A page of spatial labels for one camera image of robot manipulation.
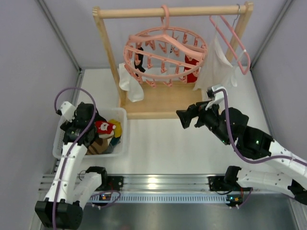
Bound red santa sock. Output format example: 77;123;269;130
95;121;116;134
183;54;201;84

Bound dark green christmas sock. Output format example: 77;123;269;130
104;137;121;154

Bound pink round clip hanger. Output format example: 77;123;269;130
123;5;208;87

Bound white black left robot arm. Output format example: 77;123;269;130
35;102;107;230

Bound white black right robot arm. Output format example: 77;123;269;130
176;102;307;205

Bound pink clothes hanger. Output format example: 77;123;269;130
209;1;254;75

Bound black white striped sock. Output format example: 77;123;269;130
94;112;107;122

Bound brown striped sock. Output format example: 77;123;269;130
86;137;114;155

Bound white plastic laundry basket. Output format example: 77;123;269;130
52;107;128;159

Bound white undershirt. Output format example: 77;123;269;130
193;22;238;91

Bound yellow sock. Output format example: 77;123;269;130
108;119;122;138

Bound wooden clothes rack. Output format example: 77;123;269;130
92;5;239;119

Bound white ankle sock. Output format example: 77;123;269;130
119;63;144;103

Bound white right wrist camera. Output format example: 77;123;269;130
205;84;227;110

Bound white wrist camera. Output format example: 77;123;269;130
205;84;227;110
56;101;77;122

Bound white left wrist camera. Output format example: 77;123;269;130
56;101;77;122

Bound aluminium mounting rail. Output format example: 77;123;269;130
38;174;300;204

